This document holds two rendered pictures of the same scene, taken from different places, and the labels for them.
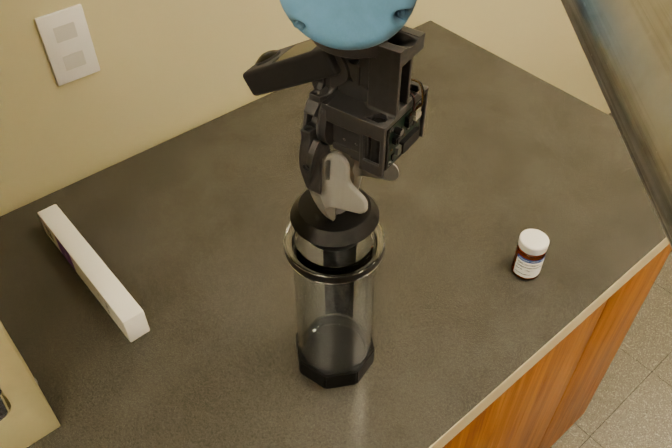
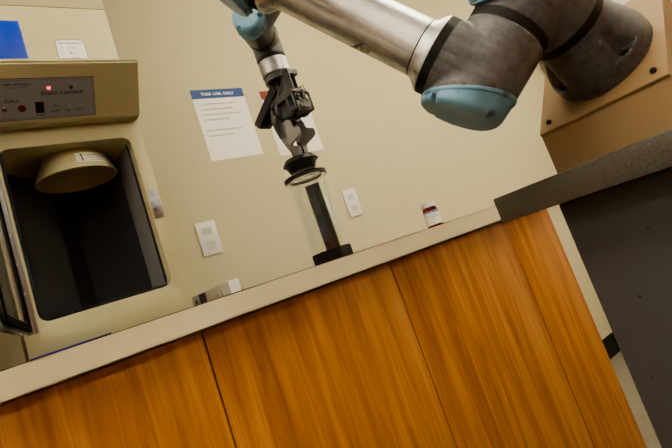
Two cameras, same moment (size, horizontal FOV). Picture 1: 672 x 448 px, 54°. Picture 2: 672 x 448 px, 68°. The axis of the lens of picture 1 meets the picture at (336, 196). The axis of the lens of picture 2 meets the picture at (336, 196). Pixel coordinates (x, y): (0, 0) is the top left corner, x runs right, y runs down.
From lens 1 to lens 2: 1.06 m
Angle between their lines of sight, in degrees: 52
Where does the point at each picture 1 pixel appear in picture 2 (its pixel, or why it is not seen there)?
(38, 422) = (182, 299)
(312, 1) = (239, 19)
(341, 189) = (291, 131)
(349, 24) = (248, 21)
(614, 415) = not seen: outside the picture
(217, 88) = (285, 271)
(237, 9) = (287, 230)
